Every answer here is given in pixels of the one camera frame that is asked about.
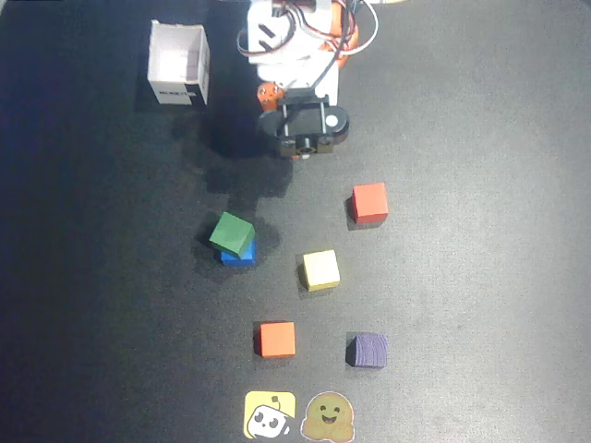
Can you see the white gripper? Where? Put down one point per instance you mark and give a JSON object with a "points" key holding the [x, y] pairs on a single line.
{"points": [[269, 94]]}

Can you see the green wooden cube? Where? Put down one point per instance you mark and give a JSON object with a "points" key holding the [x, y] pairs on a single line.
{"points": [[231, 234]]}

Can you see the orange and white robot arm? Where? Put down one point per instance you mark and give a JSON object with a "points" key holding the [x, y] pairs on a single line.
{"points": [[277, 32]]}

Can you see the red wooden cube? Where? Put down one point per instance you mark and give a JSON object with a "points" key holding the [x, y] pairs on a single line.
{"points": [[370, 202]]}

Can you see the blue wooden cube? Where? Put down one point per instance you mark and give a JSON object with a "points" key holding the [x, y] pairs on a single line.
{"points": [[240, 259]]}

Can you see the yellow wooden cube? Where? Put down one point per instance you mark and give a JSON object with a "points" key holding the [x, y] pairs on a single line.
{"points": [[321, 270]]}

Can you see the orange wooden cube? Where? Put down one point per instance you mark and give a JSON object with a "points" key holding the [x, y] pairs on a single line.
{"points": [[277, 339]]}

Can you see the purple wooden cube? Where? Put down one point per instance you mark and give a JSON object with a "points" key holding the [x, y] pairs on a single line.
{"points": [[368, 350]]}

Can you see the white open cardboard box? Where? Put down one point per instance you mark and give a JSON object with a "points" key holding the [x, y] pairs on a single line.
{"points": [[177, 60]]}

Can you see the yellow robot face sticker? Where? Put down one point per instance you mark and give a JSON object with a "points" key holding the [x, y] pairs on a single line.
{"points": [[269, 414]]}

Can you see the hugging face emoji sticker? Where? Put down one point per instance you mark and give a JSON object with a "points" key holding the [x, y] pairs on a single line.
{"points": [[328, 416]]}

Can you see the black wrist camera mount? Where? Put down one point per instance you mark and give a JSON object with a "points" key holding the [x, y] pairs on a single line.
{"points": [[305, 124]]}

